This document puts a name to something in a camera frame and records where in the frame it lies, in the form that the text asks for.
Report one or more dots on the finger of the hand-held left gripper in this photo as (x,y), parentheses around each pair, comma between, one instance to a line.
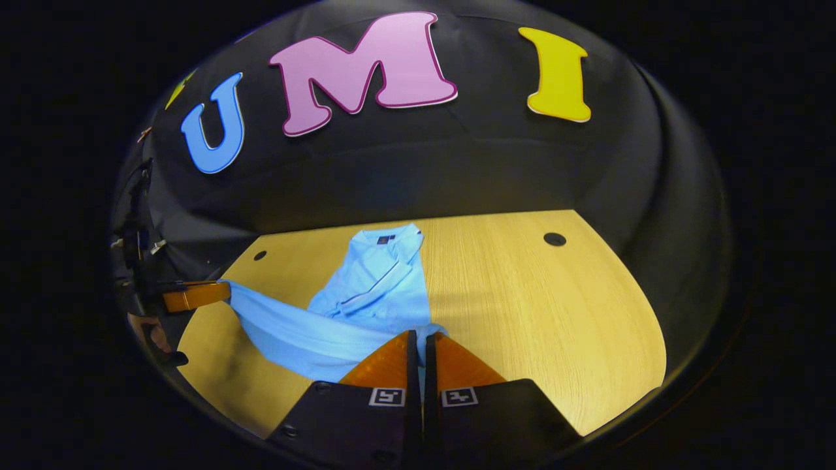
(196,295)

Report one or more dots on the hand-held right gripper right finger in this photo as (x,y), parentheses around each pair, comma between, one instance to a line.
(430,418)

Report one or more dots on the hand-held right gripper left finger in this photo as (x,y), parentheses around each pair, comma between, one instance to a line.
(412,418)

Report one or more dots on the light blue T-shirt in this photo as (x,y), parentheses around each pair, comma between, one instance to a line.
(379,287)

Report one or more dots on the small backdrop clip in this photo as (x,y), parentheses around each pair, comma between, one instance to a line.
(144,134)
(157,247)

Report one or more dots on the black backdrop cloth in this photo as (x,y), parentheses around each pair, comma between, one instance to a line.
(457,163)

